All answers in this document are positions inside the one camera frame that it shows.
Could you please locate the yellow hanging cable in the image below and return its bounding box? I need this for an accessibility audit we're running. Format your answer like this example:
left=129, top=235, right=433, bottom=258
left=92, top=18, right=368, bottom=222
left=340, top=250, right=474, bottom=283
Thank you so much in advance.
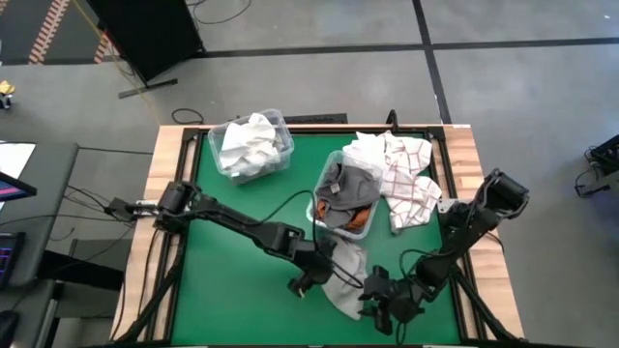
left=72, top=0, right=161, bottom=127

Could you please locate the beige waffle-weave towel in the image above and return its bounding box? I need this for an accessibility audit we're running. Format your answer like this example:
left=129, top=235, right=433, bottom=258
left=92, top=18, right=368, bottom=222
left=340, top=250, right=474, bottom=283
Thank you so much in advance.
left=321, top=236, right=369, bottom=321

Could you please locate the black panel screen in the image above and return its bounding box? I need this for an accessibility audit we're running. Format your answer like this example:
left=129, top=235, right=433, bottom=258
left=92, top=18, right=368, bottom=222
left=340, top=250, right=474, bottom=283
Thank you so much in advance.
left=86, top=0, right=204, bottom=101

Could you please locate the white paper sheet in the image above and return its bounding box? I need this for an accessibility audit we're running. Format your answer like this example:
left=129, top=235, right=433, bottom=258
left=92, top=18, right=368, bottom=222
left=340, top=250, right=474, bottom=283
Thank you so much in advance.
left=0, top=141, right=38, bottom=180

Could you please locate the grey desk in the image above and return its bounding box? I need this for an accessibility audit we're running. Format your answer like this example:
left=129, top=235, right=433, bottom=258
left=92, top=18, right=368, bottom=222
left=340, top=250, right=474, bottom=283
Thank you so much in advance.
left=0, top=139, right=81, bottom=291

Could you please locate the lit computer monitor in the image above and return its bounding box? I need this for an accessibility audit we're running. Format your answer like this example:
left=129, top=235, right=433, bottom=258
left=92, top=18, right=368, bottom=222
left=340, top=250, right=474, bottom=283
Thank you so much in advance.
left=0, top=171, right=38, bottom=202

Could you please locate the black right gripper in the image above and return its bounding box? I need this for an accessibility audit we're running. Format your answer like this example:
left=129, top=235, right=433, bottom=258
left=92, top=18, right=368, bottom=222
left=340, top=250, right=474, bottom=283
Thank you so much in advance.
left=358, top=264, right=423, bottom=337

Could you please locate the black equipment cart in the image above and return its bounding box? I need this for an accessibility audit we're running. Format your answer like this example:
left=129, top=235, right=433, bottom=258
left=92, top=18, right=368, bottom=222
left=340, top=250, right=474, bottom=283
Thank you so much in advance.
left=575, top=134, right=619, bottom=197

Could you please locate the grey towel with white label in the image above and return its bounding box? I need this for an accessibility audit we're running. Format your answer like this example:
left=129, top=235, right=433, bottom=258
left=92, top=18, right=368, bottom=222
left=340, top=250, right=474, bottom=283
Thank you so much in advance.
left=316, top=163, right=383, bottom=228

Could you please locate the black floor cable loop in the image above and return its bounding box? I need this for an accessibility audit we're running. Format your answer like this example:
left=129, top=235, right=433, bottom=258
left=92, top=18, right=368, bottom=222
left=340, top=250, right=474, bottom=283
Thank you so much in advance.
left=171, top=106, right=207, bottom=126

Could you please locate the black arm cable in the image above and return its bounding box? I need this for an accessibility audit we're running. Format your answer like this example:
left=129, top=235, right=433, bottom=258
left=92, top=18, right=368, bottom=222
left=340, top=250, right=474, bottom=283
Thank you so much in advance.
left=398, top=248, right=468, bottom=291
left=260, top=188, right=368, bottom=291

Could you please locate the black table frame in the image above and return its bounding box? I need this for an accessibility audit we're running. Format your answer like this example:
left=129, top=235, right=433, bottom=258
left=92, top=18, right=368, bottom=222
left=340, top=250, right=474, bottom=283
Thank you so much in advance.
left=113, top=124, right=526, bottom=347

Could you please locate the white red-checked towel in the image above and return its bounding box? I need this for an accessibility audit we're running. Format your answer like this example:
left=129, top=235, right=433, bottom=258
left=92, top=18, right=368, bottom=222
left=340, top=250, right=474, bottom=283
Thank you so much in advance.
left=342, top=130, right=443, bottom=234

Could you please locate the clear plastic bin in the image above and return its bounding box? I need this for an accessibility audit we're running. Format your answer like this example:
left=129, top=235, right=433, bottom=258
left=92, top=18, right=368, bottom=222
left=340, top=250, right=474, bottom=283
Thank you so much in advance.
left=306, top=149, right=387, bottom=242
left=207, top=108, right=295, bottom=186

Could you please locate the backlit keyboard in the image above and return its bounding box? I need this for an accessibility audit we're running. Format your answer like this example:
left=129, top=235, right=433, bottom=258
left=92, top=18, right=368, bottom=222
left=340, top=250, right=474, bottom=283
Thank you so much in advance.
left=0, top=231, right=25, bottom=289

